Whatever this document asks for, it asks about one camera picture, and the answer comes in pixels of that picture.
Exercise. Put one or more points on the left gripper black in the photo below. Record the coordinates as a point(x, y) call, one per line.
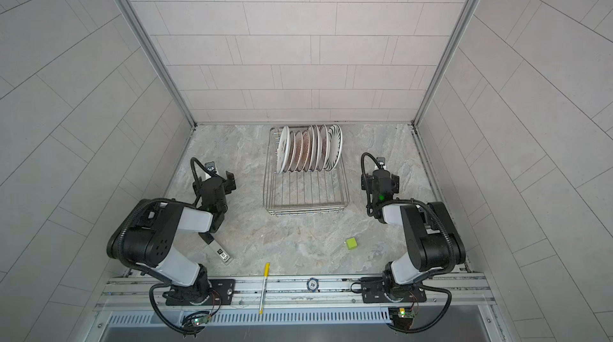
point(229, 185)

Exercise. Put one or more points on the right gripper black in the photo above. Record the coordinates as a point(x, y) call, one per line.
point(370, 180)

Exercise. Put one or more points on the watermelon pattern plate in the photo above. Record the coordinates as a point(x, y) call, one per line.
point(283, 150)

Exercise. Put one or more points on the black striped white plate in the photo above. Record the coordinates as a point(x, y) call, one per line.
point(336, 146)

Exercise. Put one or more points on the orange sunburst plate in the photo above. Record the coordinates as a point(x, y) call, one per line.
point(299, 142)
point(306, 151)
point(293, 156)

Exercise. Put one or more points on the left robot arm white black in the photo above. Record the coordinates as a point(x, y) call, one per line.
point(144, 241)

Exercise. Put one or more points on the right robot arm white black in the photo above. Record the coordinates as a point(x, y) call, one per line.
point(433, 245)

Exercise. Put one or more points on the black silver remote tool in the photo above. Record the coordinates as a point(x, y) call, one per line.
point(217, 247)

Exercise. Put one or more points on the green cube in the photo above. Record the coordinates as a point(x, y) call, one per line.
point(351, 243)

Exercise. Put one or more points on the red text white plate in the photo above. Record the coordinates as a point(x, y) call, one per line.
point(320, 145)

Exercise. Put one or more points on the rearmost white plate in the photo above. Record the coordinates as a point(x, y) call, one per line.
point(325, 148)

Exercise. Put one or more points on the yellow white pen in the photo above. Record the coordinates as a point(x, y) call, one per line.
point(264, 287)

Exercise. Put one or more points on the left circuit board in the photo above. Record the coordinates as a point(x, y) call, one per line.
point(197, 321)

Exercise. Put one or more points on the circuit board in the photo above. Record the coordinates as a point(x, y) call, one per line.
point(197, 321)
point(402, 318)

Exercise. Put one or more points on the right circuit board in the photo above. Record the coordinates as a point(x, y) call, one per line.
point(402, 318)

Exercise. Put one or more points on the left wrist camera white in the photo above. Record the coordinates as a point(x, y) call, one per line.
point(209, 170)

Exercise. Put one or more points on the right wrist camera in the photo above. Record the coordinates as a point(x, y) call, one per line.
point(381, 163)

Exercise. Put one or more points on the metal wire dish rack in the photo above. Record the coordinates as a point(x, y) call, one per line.
point(311, 192)

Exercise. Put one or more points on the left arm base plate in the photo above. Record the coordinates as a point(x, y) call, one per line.
point(220, 292)

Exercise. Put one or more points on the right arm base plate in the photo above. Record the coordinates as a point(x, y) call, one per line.
point(375, 290)

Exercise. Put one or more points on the aluminium mounting rail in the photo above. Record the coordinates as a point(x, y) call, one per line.
point(328, 291)

